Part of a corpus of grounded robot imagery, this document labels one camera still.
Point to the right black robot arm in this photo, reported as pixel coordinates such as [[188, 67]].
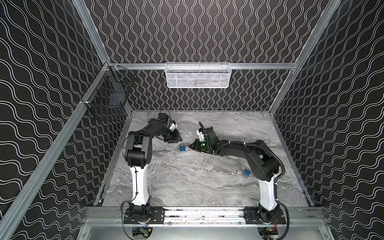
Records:
[[263, 164]]

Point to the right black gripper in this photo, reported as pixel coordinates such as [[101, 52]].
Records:
[[199, 144]]

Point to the white wire mesh basket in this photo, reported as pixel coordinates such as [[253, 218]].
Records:
[[198, 75]]

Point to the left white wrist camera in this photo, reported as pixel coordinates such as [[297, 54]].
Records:
[[172, 125]]

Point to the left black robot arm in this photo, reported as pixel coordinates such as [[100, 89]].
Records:
[[138, 155]]

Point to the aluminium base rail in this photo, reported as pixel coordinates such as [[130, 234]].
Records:
[[205, 217]]

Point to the blue padlock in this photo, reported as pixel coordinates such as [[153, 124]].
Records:
[[182, 147], [245, 173]]

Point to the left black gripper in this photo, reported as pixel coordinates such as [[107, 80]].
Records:
[[173, 136]]

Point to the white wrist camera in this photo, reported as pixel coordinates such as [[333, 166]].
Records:
[[201, 135], [172, 125]]

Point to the black wire mesh basket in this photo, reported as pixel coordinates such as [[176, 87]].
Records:
[[107, 97]]

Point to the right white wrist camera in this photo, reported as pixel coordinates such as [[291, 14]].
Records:
[[201, 135]]

